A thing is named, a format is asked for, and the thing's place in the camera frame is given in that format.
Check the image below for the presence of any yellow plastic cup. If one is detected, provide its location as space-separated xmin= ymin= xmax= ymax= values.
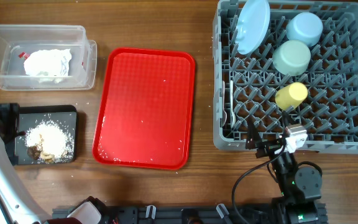
xmin=275 ymin=82 xmax=308 ymax=110

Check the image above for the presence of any black waste tray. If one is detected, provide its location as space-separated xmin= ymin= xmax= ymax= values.
xmin=14 ymin=105 xmax=78 ymax=166

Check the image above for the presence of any grey dishwasher rack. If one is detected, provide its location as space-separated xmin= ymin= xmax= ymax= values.
xmin=212 ymin=1 xmax=358 ymax=154

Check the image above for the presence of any small light blue saucer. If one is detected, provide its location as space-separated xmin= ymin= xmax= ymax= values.
xmin=286 ymin=12 xmax=323 ymax=47

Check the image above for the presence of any clear plastic bin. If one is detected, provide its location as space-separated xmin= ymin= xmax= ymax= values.
xmin=0 ymin=24 xmax=98 ymax=91

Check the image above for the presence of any white plastic spoon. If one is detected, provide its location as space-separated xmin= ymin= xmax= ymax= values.
xmin=220 ymin=81 xmax=227 ymax=128

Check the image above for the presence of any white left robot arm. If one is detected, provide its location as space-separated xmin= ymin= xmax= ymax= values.
xmin=0 ymin=105 xmax=102 ymax=223

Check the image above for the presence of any light green bowl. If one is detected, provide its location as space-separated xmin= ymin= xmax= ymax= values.
xmin=272 ymin=40 xmax=311 ymax=76

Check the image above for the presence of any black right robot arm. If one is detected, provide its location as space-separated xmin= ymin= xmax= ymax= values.
xmin=246 ymin=112 xmax=328 ymax=223

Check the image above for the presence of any white napkin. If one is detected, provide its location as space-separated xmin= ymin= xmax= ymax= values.
xmin=24 ymin=49 xmax=72 ymax=83

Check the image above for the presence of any red snack wrapper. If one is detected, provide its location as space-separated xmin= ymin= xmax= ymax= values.
xmin=19 ymin=52 xmax=30 ymax=60

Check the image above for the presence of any food scraps and rice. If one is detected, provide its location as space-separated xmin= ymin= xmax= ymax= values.
xmin=24 ymin=120 xmax=75 ymax=164

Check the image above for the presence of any white plastic fork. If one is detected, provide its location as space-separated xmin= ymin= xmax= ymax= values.
xmin=229 ymin=80 xmax=236 ymax=129

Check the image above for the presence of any large light blue plate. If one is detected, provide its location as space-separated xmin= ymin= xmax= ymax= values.
xmin=235 ymin=0 xmax=270 ymax=55

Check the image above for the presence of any red plastic tray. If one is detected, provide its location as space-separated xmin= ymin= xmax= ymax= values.
xmin=92 ymin=47 xmax=196 ymax=170

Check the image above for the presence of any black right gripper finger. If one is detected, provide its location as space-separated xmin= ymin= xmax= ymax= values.
xmin=282 ymin=111 xmax=296 ymax=128
xmin=247 ymin=119 xmax=261 ymax=143

